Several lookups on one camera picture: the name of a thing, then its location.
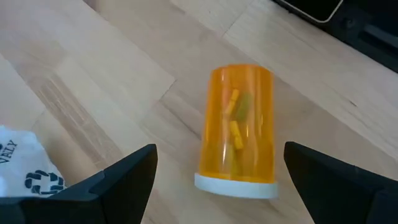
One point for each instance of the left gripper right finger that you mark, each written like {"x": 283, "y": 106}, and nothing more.
{"x": 348, "y": 196}

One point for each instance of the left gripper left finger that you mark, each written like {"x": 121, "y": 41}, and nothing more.
{"x": 93, "y": 205}

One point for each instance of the white printed pouch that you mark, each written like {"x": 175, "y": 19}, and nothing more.
{"x": 25, "y": 161}

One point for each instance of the orange pill bottle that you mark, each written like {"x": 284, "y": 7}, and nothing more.
{"x": 239, "y": 124}

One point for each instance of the black device at table edge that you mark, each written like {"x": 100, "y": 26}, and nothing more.
{"x": 373, "y": 31}

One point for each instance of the silver-edged black bar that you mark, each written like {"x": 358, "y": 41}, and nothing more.
{"x": 311, "y": 7}

